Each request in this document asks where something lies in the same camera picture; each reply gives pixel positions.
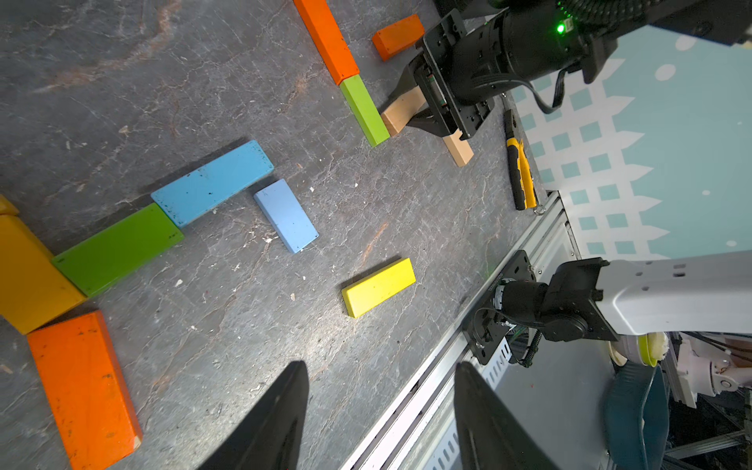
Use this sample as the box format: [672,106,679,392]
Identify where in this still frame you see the orange long block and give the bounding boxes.
[27,311,143,469]

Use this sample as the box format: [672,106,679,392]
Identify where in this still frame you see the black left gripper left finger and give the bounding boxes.
[201,360,309,469]

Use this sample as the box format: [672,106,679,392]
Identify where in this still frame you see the light blue short block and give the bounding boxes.
[254,179,319,254]

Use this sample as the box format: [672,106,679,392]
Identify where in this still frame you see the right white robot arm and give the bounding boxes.
[385,1,751,363]

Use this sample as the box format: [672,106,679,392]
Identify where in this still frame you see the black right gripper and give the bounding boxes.
[388,9,495,140]

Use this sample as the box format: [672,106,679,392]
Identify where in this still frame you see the yellow-orange short block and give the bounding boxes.
[1,215,86,335]

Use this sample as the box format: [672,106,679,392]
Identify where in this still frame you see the light blue long block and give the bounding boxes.
[151,140,274,227]

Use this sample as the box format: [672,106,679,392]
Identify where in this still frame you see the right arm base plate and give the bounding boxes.
[460,250,536,365]

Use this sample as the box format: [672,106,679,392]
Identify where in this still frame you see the lime green block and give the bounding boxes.
[340,74,390,147]

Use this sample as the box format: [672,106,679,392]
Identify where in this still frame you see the green short block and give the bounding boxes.
[52,204,184,298]

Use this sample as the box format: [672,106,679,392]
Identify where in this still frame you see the yellow-orange long block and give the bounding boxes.
[0,195,20,217]

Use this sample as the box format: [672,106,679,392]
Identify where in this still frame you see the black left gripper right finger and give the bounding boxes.
[454,362,557,470]

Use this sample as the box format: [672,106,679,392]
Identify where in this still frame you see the teal object below table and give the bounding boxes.
[603,362,670,469]

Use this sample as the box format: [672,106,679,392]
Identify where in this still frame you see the yellow handled pliers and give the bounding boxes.
[501,94,546,215]

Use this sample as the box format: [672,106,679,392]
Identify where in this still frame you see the tan wooden short block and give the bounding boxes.
[381,86,426,137]

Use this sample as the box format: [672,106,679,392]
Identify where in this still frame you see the tan wooden long block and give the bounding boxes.
[443,129,474,168]

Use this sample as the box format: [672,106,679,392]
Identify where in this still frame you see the yellow long block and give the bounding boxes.
[342,258,416,318]

